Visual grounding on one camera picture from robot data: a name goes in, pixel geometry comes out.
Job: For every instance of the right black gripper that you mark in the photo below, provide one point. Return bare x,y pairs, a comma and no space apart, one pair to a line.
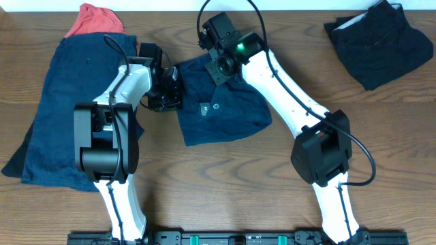
217,77

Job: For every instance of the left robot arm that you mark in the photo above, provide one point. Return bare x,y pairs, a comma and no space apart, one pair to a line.
106,144

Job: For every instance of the red orange garment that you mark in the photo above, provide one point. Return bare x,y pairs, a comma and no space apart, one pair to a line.
92,19

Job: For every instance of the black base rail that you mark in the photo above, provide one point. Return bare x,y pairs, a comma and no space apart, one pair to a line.
295,238

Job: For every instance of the black folded shorts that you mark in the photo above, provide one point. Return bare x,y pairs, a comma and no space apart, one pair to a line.
380,45

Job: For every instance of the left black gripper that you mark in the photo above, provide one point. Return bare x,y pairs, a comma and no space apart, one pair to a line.
176,103

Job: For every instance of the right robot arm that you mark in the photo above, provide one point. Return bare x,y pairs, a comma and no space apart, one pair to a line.
321,148

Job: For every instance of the navy blue shorts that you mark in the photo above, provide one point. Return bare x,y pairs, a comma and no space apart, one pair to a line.
82,68
212,113

